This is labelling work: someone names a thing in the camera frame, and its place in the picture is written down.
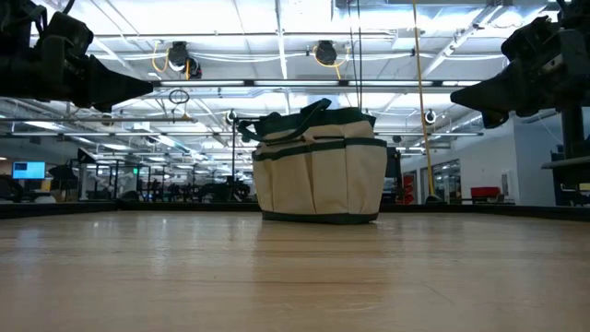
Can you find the black monitor stand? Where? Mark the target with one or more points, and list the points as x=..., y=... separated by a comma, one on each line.
x=573, y=133

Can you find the black aluminium table frame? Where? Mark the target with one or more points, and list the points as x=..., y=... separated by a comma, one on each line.
x=138, y=207

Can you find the red bin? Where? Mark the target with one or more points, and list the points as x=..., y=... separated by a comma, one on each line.
x=485, y=192

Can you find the beige green gardening bag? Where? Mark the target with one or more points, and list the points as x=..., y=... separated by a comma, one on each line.
x=318, y=184

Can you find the red cabinet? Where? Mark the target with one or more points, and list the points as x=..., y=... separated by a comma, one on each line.
x=408, y=189

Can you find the small black ceiling reel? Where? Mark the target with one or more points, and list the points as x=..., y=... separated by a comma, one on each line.
x=429, y=116
x=230, y=116

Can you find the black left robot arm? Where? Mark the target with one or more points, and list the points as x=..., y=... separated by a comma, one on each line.
x=18, y=69

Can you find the black background equipment box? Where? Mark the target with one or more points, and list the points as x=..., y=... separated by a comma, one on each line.
x=394, y=175

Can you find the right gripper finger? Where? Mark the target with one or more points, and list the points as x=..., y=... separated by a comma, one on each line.
x=493, y=119
x=493, y=92

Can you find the grey monitor desk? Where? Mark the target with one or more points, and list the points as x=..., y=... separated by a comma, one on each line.
x=567, y=163

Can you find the background blue-screen monitor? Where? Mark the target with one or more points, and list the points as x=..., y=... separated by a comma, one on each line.
x=28, y=169

